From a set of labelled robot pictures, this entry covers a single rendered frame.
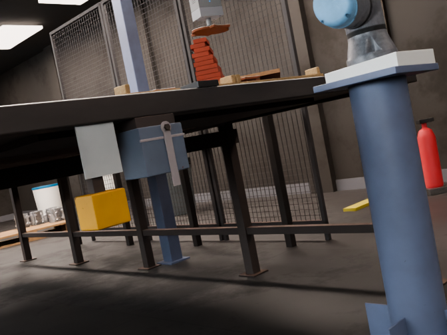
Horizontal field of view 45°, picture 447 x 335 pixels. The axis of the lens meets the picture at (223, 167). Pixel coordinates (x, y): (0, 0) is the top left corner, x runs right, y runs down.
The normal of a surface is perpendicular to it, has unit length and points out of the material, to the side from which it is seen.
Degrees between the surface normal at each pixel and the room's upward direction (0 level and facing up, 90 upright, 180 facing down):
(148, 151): 90
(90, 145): 90
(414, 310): 90
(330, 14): 97
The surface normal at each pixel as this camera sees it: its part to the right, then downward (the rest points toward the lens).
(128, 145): -0.70, 0.17
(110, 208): 0.68, -0.10
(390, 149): -0.23, 0.09
